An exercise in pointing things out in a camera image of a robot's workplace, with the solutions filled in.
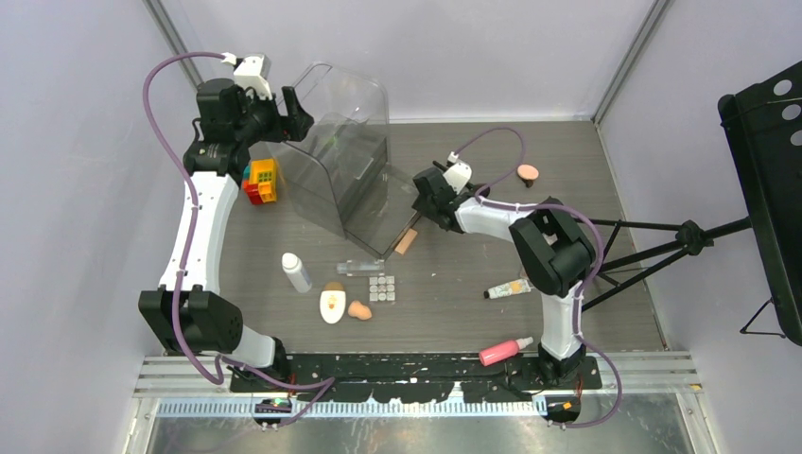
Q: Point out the clear acrylic drawer organizer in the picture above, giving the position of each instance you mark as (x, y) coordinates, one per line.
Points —
(329, 174)

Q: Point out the black perforated panel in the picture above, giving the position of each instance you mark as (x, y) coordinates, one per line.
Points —
(762, 126)

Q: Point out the black tripod stand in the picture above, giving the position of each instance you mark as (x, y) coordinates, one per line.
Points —
(689, 240)

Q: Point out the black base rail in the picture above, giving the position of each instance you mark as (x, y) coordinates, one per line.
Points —
(425, 378)

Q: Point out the beige makeup sponge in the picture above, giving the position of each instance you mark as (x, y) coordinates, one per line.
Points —
(359, 311)

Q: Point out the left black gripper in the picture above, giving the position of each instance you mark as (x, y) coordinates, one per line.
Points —
(294, 127)

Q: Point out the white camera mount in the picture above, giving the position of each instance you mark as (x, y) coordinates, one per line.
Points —
(251, 72)
(458, 173)

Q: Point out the white cylindrical bottle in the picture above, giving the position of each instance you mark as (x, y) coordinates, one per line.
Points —
(294, 269)

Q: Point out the clear small bottle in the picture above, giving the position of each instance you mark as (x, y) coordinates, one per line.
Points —
(356, 268)

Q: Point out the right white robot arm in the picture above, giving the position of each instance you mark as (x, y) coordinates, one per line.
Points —
(556, 255)

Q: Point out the small printed cream tube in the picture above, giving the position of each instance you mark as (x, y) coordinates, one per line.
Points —
(512, 288)

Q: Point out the pink spray bottle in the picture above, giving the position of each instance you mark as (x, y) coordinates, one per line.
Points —
(502, 351)

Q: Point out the peach concealer stick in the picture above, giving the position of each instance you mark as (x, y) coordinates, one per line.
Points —
(405, 241)

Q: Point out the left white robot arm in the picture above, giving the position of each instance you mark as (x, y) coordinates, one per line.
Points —
(186, 311)

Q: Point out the colourful toy block stack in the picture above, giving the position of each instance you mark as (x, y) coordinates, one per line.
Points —
(259, 181)

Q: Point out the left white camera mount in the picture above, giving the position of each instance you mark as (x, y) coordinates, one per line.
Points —
(251, 72)

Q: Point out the pink round powder puff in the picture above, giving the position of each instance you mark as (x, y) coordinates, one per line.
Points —
(527, 174)

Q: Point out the white oval compact case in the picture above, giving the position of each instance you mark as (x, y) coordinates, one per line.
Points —
(332, 302)

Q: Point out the grey square sample palette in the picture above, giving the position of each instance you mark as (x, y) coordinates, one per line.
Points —
(382, 289)

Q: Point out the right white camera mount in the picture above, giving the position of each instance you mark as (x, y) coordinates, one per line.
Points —
(458, 173)

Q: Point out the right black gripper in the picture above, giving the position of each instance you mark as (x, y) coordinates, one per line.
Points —
(422, 205)

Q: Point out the clear pulled-out drawer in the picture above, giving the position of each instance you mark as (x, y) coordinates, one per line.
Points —
(383, 213)

